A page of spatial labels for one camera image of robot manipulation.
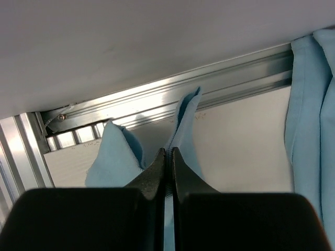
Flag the aluminium rail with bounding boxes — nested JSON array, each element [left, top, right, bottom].
[[40, 44, 293, 133], [0, 111, 105, 225]]

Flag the aluminium front rail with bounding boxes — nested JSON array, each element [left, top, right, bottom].
[[0, 111, 105, 225]]

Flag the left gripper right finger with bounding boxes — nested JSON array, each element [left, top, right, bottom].
[[172, 148, 327, 250]]

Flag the light blue trousers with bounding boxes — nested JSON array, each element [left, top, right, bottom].
[[85, 29, 334, 244]]

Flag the left side aluminium rail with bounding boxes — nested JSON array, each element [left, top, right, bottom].
[[40, 44, 293, 133]]

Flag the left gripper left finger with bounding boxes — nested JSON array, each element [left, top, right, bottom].
[[5, 149, 166, 250]]

